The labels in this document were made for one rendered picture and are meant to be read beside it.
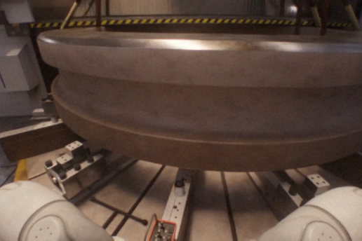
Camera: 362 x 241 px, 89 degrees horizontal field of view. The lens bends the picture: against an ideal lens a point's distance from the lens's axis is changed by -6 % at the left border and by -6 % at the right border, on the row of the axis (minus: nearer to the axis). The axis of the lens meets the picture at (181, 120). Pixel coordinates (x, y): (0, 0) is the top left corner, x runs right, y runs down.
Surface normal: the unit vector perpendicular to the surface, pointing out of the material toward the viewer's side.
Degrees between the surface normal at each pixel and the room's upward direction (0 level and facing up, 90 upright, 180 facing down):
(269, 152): 90
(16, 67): 90
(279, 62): 90
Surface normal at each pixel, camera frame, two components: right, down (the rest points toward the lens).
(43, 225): 0.02, -0.58
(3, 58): 0.13, 0.47
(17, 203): -0.08, -0.80
